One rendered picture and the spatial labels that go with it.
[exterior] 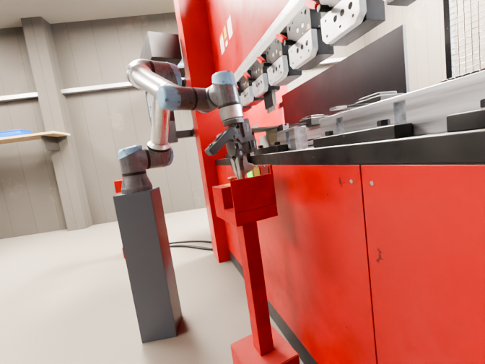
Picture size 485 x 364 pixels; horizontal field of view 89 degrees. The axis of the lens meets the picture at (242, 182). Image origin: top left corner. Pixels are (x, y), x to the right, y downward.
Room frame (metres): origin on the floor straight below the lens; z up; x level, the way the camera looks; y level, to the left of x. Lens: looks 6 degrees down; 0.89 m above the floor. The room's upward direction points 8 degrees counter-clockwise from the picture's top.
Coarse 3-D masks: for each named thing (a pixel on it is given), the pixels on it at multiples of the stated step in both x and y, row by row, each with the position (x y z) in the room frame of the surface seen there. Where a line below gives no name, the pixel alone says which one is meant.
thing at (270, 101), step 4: (268, 92) 1.25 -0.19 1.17; (272, 92) 1.22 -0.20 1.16; (264, 96) 1.31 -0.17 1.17; (268, 96) 1.26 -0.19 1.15; (272, 96) 1.22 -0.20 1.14; (264, 100) 1.31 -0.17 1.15; (268, 100) 1.26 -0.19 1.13; (272, 100) 1.22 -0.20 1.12; (268, 104) 1.27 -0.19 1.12; (272, 104) 1.23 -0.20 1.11; (276, 104) 1.23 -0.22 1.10; (268, 108) 1.29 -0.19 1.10; (272, 108) 1.26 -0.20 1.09; (268, 112) 1.30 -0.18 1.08
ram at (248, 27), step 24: (216, 0) 1.79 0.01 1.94; (240, 0) 1.37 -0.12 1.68; (264, 0) 1.12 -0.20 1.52; (288, 0) 0.94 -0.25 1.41; (216, 24) 1.87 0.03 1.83; (240, 24) 1.42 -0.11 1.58; (264, 24) 1.15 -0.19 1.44; (216, 48) 1.96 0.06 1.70; (240, 48) 1.46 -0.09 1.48; (264, 48) 1.17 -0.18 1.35; (216, 72) 2.06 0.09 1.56; (240, 72) 1.51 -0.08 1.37
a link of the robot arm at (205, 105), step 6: (198, 90) 0.85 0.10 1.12; (204, 90) 0.86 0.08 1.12; (198, 96) 0.84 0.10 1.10; (204, 96) 0.85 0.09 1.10; (198, 102) 0.84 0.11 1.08; (204, 102) 0.86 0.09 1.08; (210, 102) 0.86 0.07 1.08; (198, 108) 0.86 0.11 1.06; (204, 108) 0.88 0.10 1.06; (210, 108) 0.89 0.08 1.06; (216, 108) 0.90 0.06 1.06
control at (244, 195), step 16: (256, 176) 0.81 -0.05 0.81; (272, 176) 0.83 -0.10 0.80; (224, 192) 0.86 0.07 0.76; (240, 192) 0.78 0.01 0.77; (256, 192) 0.81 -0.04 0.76; (272, 192) 0.83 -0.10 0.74; (224, 208) 0.86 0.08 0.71; (240, 208) 0.78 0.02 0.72; (256, 208) 0.80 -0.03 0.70; (272, 208) 0.83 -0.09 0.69; (240, 224) 0.78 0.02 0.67
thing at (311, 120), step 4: (308, 116) 1.29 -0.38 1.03; (312, 116) 1.27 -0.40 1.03; (316, 116) 1.28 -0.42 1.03; (320, 116) 1.28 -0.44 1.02; (324, 116) 1.28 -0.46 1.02; (304, 120) 1.31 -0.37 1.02; (308, 120) 1.28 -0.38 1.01; (312, 120) 1.26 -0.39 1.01; (316, 120) 1.27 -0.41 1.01; (292, 124) 1.27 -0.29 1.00; (296, 124) 1.28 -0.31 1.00; (300, 124) 1.29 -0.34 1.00; (304, 124) 1.31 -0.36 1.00; (308, 124) 1.28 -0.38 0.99; (312, 124) 1.26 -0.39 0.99; (316, 124) 1.27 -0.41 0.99
